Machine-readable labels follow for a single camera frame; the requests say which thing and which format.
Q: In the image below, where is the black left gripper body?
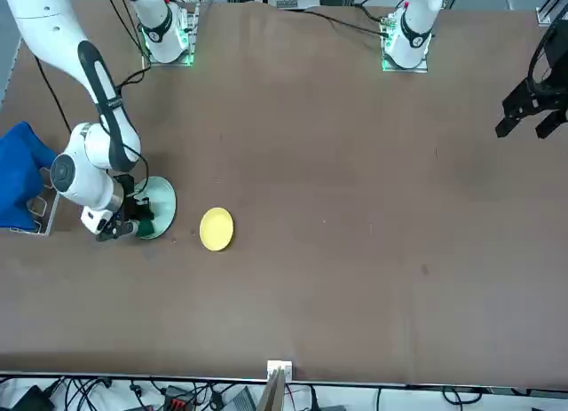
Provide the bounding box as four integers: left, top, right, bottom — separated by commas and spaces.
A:
538, 20, 568, 97

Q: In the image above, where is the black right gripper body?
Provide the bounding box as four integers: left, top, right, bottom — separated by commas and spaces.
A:
114, 174, 139, 226

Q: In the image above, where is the pale green plate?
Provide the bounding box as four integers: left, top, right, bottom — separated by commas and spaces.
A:
131, 176, 178, 241

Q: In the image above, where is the small yellow dish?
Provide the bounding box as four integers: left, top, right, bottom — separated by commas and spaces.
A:
199, 206, 235, 253

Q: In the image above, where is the clear acrylic rack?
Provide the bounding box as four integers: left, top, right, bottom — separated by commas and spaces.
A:
8, 162, 63, 237

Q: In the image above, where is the blue cloth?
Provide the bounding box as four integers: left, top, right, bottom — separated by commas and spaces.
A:
0, 120, 59, 231

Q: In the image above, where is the power strip with red switches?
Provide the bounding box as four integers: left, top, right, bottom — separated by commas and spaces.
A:
162, 384, 199, 411

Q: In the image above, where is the grey power box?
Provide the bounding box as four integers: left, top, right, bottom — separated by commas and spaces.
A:
223, 386, 257, 411

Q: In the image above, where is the black power brick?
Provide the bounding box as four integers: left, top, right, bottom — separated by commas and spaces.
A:
9, 384, 53, 411

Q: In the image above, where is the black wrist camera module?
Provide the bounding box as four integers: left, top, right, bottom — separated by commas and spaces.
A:
96, 220, 138, 243

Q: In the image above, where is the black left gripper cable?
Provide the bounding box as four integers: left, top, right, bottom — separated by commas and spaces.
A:
527, 18, 563, 95

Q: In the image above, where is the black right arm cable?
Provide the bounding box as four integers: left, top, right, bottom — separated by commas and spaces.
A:
132, 148, 150, 198
33, 55, 73, 136

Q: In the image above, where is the black left base cable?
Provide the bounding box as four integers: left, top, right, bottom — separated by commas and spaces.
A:
303, 9, 388, 37

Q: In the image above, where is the aluminium post with bracket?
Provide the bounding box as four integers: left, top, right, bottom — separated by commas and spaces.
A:
256, 360, 295, 411

